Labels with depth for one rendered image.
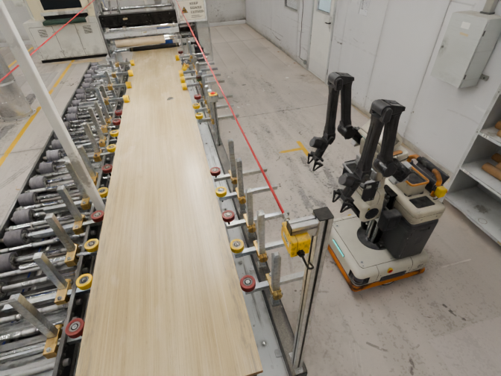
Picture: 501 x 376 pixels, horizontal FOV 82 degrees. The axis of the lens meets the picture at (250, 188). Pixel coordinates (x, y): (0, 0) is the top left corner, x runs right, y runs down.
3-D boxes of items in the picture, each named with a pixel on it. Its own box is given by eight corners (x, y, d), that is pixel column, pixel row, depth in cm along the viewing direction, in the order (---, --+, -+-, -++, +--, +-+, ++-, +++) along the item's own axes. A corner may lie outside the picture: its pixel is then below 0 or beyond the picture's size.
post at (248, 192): (253, 239, 202) (250, 186, 171) (254, 243, 199) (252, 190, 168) (248, 240, 201) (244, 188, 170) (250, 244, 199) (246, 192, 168)
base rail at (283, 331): (192, 63, 518) (191, 57, 511) (306, 377, 137) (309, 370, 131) (188, 64, 516) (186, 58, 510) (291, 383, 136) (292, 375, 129)
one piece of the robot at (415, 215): (379, 217, 276) (405, 142, 222) (418, 262, 235) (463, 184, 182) (347, 224, 270) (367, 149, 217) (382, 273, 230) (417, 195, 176)
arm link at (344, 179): (371, 176, 156) (362, 167, 163) (356, 171, 151) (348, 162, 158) (358, 192, 162) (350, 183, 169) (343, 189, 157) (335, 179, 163)
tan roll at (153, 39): (194, 39, 510) (194, 30, 502) (196, 40, 501) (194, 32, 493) (110, 47, 485) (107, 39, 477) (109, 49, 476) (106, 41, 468)
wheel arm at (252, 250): (301, 238, 180) (302, 233, 178) (303, 242, 178) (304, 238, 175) (234, 254, 173) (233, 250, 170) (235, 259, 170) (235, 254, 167)
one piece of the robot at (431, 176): (401, 177, 232) (420, 153, 221) (432, 206, 206) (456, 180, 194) (391, 174, 227) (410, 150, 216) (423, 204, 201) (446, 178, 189)
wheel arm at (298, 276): (319, 270, 161) (320, 265, 158) (322, 275, 158) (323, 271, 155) (244, 289, 153) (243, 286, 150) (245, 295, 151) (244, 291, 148)
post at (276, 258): (276, 303, 163) (278, 250, 132) (278, 308, 160) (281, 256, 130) (271, 304, 162) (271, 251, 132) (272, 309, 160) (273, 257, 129)
